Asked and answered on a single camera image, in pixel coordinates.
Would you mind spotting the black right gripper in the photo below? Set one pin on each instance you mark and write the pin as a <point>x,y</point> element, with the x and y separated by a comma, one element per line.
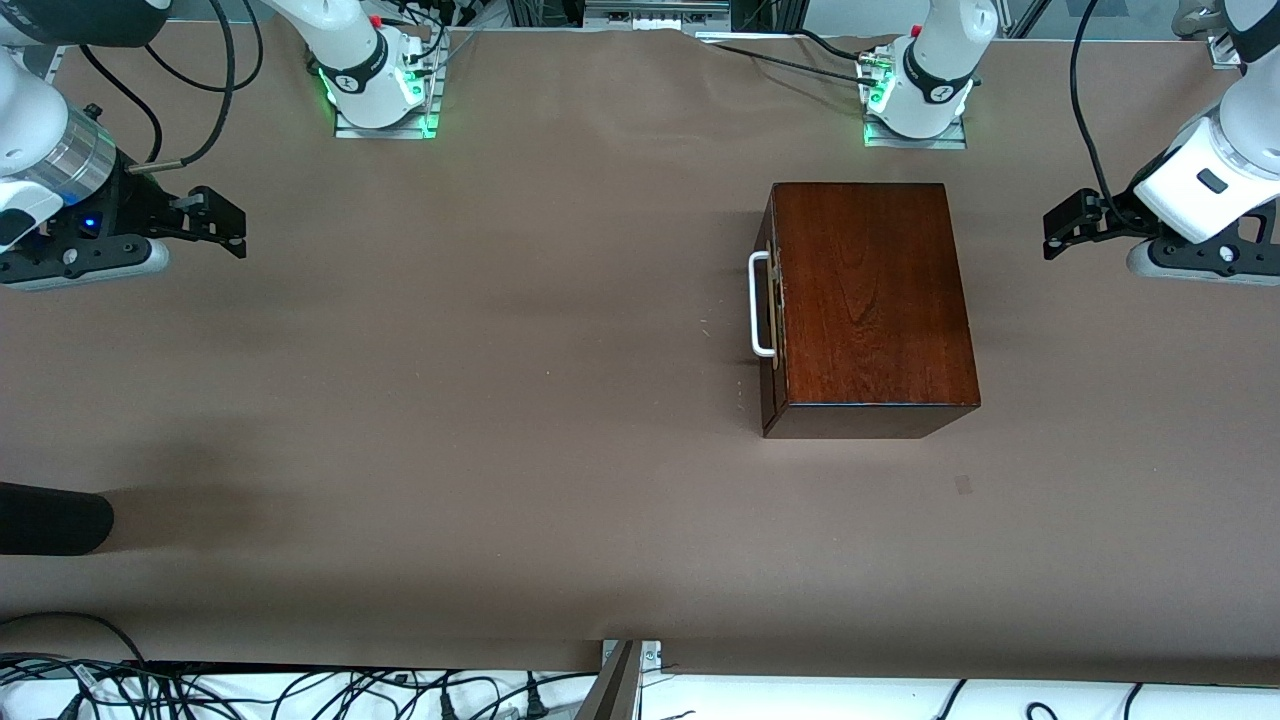
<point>143,204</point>

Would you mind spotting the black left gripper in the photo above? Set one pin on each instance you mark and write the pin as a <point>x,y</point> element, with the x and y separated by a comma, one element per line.
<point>1118,212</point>

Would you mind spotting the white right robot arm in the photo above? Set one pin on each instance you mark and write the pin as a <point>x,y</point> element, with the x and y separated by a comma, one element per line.
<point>30,110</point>

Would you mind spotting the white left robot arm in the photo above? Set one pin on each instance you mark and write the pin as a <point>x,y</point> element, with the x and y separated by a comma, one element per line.
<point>940,70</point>

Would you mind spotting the dark brown wooden cabinet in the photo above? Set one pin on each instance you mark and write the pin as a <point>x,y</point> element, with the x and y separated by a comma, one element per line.
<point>880,300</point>

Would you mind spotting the black cylindrical object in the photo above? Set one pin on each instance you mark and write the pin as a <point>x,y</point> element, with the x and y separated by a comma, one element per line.
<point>50,518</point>

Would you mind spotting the brown table cover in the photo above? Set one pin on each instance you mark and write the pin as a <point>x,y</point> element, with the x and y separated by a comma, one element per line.
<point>500,450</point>

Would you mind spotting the silver equipment box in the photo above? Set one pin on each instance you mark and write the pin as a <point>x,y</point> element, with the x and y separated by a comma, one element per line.
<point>655,15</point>

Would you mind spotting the white lower shelf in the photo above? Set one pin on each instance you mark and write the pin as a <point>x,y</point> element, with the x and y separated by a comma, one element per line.
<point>800,700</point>

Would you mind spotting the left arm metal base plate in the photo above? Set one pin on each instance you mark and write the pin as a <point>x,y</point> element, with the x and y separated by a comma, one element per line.
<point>915,142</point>

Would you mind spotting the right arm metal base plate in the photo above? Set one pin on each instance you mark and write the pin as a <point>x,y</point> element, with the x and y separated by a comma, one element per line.
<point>385,132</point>

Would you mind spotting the short aluminium frame profile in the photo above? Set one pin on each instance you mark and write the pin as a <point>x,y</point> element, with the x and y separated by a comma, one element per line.
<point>1222,52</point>

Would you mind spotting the long aluminium frame rail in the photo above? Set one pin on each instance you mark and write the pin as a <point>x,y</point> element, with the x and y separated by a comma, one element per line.
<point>45,62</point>

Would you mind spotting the silver metal bracket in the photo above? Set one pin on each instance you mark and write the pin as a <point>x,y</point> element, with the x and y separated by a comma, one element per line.
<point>650,655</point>

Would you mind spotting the grey metal post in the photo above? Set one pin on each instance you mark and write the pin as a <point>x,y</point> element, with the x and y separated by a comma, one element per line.
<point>615,690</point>

